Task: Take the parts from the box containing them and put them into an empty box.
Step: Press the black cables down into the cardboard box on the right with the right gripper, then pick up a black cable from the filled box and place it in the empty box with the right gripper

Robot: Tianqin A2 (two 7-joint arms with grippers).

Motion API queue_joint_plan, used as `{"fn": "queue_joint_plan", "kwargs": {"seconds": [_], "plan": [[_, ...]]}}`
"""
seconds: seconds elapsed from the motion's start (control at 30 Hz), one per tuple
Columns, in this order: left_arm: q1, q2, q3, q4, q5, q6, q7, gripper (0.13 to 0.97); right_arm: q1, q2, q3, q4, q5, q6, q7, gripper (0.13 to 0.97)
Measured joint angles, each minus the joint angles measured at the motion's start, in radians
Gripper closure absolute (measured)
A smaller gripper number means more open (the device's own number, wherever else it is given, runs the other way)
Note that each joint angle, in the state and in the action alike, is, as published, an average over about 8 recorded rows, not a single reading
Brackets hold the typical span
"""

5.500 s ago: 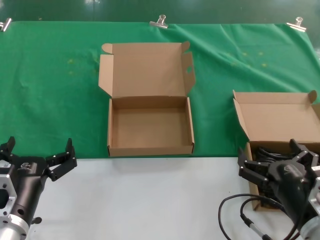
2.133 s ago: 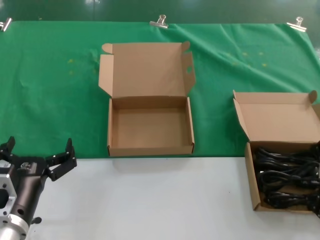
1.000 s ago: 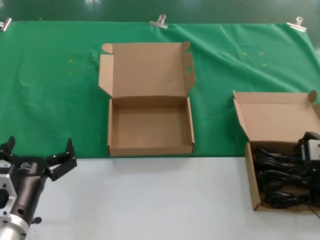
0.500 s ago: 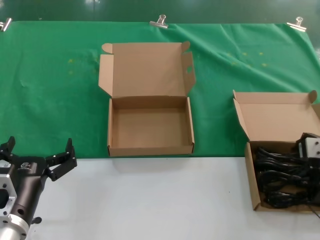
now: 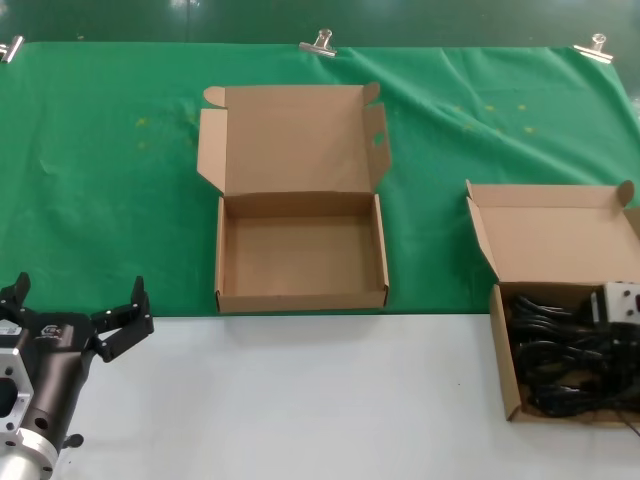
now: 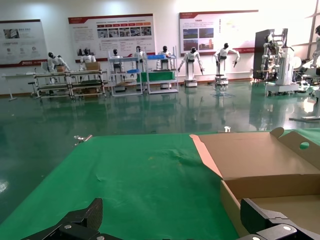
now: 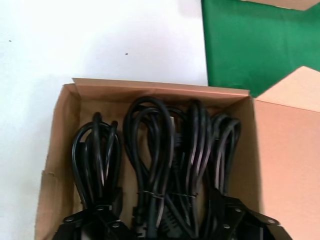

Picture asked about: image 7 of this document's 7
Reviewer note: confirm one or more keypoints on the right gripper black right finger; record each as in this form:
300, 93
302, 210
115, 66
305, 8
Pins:
250, 225

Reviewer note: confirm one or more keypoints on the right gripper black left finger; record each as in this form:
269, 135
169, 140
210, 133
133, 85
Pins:
95, 227

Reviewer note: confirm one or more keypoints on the green table cloth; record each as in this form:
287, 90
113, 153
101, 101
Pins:
250, 50

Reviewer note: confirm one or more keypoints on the brown cardboard box, holed flap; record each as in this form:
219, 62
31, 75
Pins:
287, 3

